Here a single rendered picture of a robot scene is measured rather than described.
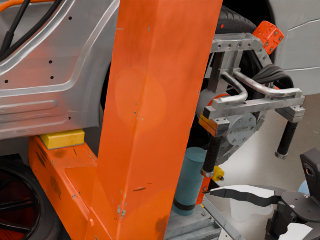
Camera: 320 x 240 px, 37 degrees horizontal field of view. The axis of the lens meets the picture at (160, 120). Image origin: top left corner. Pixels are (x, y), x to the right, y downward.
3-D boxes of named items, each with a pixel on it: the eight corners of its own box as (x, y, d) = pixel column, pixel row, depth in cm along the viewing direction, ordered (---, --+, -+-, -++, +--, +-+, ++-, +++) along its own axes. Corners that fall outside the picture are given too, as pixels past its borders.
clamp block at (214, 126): (209, 121, 156) (213, 106, 154) (226, 135, 150) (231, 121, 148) (197, 123, 154) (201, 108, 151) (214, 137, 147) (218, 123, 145)
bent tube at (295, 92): (263, 73, 179) (272, 46, 174) (300, 97, 166) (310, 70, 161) (227, 77, 170) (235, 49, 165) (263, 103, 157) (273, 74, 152)
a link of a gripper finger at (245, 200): (204, 219, 72) (266, 236, 70) (211, 185, 70) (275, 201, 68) (208, 209, 75) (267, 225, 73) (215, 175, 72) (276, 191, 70)
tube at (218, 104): (222, 77, 169) (230, 49, 164) (258, 104, 156) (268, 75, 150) (181, 82, 160) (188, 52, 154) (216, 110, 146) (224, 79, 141)
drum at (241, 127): (216, 115, 187) (225, 82, 180) (252, 144, 172) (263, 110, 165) (187, 119, 180) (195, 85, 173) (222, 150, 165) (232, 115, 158)
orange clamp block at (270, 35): (255, 47, 181) (271, 28, 180) (269, 56, 175) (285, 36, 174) (247, 38, 176) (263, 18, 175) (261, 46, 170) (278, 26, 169)
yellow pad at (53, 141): (69, 124, 181) (71, 113, 178) (85, 144, 171) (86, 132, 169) (34, 129, 173) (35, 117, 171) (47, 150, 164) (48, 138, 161)
